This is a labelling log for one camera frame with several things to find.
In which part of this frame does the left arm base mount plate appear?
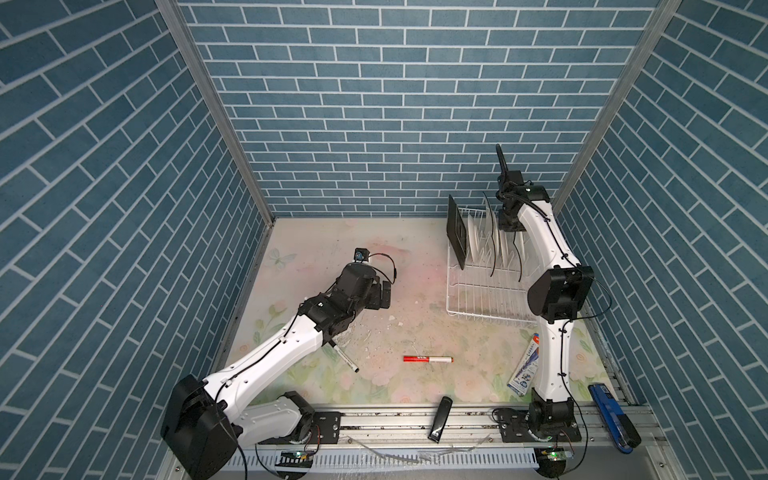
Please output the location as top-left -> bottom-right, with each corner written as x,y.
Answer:
260,411 -> 342,445

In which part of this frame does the red marker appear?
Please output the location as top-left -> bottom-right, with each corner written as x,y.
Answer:
403,356 -> 454,364

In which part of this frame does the white curved plate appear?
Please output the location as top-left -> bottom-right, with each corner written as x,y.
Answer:
496,221 -> 510,269

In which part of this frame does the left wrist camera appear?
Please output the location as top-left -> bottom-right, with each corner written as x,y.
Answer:
353,247 -> 370,263

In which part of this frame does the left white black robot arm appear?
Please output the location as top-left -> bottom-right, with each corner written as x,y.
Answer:
160,262 -> 395,479

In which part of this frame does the white wire dish rack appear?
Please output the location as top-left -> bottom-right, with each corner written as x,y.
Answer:
446,206 -> 558,324

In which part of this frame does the small white round plate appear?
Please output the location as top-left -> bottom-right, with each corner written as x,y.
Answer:
465,210 -> 482,265

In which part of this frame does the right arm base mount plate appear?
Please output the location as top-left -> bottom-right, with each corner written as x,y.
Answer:
490,407 -> 582,443

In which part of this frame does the blue black box cutter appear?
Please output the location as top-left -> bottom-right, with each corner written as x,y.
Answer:
588,383 -> 642,454

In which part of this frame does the aluminium front rail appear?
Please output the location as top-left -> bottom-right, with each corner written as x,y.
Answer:
170,404 -> 667,451

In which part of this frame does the black capped white marker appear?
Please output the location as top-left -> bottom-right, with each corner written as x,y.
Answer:
329,341 -> 360,373

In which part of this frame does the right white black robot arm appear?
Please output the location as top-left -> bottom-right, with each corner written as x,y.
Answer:
495,144 -> 594,441

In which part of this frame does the black remote control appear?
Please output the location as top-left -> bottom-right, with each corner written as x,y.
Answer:
427,396 -> 453,443

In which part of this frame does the white square plate black rim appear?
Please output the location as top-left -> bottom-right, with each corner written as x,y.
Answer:
483,194 -> 498,278

